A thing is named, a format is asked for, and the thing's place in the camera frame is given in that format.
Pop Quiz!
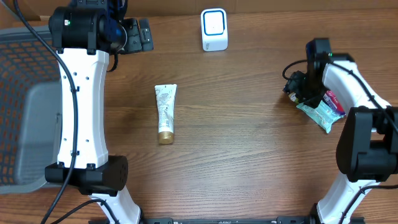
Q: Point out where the teal wipes packet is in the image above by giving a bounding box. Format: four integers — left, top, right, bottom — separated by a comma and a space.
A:
296, 100, 345, 134

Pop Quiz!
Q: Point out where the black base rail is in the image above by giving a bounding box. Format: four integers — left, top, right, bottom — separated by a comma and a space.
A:
88, 216, 366, 224

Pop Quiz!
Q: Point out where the white barcode scanner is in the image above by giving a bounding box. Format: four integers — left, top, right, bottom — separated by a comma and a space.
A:
200, 8, 228, 52

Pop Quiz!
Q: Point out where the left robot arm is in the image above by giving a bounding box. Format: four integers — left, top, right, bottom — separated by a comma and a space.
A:
45, 1, 143, 223

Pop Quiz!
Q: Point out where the grey plastic basket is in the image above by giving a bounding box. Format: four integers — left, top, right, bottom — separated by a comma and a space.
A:
1, 27, 62, 195

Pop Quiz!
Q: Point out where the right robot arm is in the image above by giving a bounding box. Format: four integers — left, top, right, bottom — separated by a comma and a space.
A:
277, 38, 397, 223

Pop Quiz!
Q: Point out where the purple pad package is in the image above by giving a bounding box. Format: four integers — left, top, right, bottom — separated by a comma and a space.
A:
323, 90, 345, 116

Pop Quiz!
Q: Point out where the white tube gold cap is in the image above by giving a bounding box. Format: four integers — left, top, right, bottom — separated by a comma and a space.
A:
155, 84, 177, 144

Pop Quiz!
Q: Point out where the green yellow drink pouch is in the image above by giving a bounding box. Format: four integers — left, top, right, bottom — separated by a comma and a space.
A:
289, 93, 300, 104

